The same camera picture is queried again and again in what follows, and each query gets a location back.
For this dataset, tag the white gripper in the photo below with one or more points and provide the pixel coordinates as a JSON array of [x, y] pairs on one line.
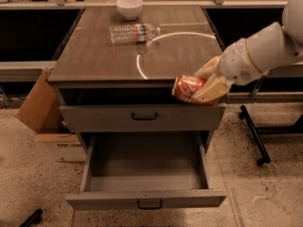
[[237, 62]]

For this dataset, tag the red coke can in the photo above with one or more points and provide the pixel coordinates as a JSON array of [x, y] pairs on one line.
[[186, 86]]

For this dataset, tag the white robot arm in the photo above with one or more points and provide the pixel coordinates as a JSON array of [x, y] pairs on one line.
[[278, 44]]

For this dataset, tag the closed upper grey drawer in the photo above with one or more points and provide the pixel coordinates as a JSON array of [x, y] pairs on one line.
[[119, 118]]

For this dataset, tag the grey drawer cabinet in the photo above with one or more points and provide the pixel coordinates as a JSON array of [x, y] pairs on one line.
[[93, 71]]

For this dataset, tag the open middle grey drawer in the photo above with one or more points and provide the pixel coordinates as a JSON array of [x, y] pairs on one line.
[[146, 171]]

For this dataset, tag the black wheeled stand leg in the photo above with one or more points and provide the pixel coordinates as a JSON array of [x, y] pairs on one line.
[[265, 158]]

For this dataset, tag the clear plastic water bottle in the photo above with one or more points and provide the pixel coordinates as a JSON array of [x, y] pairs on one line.
[[136, 33]]

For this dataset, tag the white ceramic bowl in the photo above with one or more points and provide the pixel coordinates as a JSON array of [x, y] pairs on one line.
[[129, 9]]

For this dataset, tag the cardboard box with flap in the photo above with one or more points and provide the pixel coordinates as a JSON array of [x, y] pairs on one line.
[[41, 113]]

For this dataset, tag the black leg bottom left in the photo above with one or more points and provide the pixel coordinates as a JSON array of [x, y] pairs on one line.
[[34, 218]]

